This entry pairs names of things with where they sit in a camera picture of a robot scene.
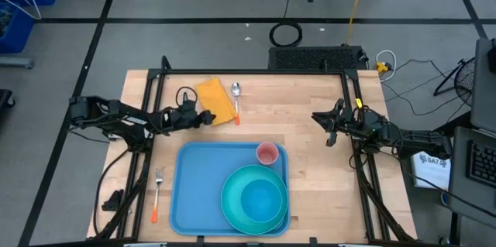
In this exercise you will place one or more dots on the grey side desk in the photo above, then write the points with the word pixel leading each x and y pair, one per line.
pixel 461 185

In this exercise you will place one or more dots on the black computer case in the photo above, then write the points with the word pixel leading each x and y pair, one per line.
pixel 315 58

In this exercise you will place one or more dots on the yellow power plug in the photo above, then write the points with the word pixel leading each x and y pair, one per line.
pixel 381 67

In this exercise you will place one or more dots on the blue plastic tray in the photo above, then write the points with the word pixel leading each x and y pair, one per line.
pixel 197 185

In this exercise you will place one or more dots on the grey metal bar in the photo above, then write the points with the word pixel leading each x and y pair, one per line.
pixel 15 62

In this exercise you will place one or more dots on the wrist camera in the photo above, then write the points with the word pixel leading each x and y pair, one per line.
pixel 374 121
pixel 188 104

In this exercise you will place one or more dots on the pink cup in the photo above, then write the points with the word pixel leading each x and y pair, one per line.
pixel 267 154

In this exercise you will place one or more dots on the black equipment base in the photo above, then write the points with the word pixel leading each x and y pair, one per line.
pixel 4 100

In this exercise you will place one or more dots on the blue bowl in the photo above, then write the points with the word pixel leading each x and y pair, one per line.
pixel 261 200

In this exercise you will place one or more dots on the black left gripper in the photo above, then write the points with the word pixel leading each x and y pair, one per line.
pixel 185 117

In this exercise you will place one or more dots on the white printed paper sheet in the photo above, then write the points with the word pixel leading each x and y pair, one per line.
pixel 432 169

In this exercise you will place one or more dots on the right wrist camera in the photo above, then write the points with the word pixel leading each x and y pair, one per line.
pixel 374 121

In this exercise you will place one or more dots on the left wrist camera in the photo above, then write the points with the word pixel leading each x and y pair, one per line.
pixel 188 104

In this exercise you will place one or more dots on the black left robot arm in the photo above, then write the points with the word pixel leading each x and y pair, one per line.
pixel 124 119

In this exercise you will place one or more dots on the yellow label tag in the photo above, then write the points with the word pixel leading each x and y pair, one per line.
pixel 359 103

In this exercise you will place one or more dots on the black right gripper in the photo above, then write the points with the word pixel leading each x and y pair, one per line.
pixel 348 121

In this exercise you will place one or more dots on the grey panel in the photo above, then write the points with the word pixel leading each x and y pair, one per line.
pixel 484 96

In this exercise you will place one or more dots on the green plate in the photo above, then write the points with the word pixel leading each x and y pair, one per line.
pixel 232 200

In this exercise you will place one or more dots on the black keyboard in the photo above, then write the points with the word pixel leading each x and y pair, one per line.
pixel 482 163

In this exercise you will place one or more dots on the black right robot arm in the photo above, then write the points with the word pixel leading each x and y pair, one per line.
pixel 410 138

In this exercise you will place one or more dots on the black table bracket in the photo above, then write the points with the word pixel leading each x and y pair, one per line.
pixel 114 201

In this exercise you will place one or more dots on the yellow cloth napkin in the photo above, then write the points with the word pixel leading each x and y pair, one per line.
pixel 215 101

